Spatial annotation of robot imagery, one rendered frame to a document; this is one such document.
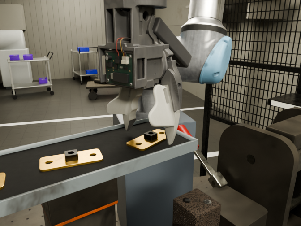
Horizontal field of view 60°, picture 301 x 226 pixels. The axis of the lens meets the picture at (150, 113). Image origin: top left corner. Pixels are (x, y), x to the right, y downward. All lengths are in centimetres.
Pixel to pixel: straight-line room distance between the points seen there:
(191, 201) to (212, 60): 34
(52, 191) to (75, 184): 3
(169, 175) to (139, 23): 49
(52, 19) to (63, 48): 79
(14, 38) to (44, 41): 119
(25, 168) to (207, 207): 25
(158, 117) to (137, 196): 43
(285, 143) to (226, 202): 13
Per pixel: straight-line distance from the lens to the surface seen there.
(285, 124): 48
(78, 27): 786
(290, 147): 41
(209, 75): 64
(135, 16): 35
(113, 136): 46
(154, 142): 42
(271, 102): 133
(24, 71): 688
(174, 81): 37
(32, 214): 110
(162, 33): 39
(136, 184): 74
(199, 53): 63
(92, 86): 525
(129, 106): 44
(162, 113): 37
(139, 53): 33
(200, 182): 120
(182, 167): 76
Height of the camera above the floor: 134
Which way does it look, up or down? 18 degrees down
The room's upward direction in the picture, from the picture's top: straight up
